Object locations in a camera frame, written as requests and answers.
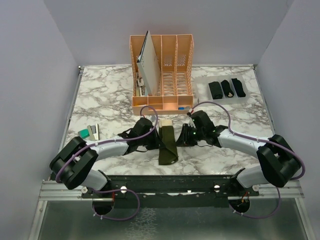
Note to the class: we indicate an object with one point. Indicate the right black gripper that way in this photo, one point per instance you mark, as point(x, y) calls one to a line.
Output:
point(183, 139)

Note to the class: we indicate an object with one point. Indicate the black rolled sock right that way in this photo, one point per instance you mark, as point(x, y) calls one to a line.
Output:
point(238, 86)

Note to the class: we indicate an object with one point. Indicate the peach plastic file organizer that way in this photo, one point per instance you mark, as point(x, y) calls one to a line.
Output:
point(175, 56)

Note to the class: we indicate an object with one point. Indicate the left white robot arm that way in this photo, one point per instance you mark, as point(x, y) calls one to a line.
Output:
point(72, 166)

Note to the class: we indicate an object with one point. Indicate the black patterned boxer underwear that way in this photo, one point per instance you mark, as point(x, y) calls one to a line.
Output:
point(215, 90)

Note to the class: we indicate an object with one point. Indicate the black rolled sock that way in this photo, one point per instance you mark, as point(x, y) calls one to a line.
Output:
point(226, 87)
point(238, 86)

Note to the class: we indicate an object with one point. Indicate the black rolled sock left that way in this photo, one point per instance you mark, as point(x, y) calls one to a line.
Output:
point(226, 87)

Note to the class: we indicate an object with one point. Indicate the white grey binder folder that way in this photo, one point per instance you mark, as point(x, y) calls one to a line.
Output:
point(148, 65)

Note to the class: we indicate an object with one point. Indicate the olive green underwear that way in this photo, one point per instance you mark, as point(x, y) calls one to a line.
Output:
point(168, 153)

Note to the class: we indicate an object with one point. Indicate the blue item in organizer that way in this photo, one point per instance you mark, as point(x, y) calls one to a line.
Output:
point(184, 108)

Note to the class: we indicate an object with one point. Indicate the stationery items in organizer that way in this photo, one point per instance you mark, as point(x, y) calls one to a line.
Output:
point(140, 87)

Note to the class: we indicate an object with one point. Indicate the clear plastic compartment tray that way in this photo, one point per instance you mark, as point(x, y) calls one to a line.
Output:
point(202, 92)

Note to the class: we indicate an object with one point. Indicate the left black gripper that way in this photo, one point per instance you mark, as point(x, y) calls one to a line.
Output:
point(155, 144)

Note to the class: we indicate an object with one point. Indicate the teal green eraser block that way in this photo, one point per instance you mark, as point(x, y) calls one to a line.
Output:
point(84, 133)

